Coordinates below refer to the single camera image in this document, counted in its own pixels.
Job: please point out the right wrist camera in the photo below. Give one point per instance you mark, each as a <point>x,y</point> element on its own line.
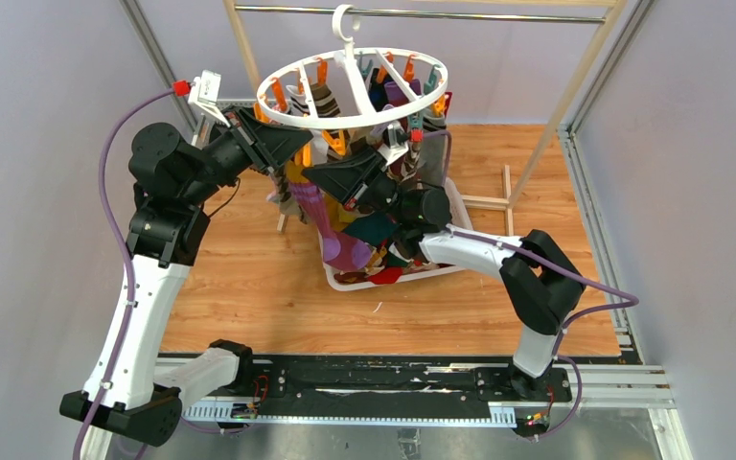
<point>396,142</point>

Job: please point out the metal hanging rod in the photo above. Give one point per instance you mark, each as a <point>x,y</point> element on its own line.
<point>496,17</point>

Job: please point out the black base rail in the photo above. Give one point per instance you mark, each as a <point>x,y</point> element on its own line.
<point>405,391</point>

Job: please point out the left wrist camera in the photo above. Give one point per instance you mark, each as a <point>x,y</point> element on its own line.
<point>204,95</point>

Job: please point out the teal sock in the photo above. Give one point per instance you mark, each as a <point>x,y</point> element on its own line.
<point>374,229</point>

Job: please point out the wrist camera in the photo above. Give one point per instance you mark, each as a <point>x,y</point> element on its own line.
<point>204,95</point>
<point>396,142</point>

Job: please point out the wooden drying rack frame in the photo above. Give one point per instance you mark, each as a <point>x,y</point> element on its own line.
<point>512,190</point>

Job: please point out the white round clip hanger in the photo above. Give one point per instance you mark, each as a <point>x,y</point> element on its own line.
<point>422,80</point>

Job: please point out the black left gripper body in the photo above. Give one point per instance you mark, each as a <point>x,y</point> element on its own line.
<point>241,147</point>

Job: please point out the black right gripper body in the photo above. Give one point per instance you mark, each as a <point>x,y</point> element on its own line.
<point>369,184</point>

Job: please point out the white sock laundry basket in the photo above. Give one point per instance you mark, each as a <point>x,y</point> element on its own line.
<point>460,218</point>

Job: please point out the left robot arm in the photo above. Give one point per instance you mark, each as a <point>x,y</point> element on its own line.
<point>173,180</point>

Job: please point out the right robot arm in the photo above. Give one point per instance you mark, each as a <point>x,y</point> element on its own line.
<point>543,285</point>

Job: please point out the maroon purple striped sock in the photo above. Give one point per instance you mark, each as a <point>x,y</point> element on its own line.
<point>340,251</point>

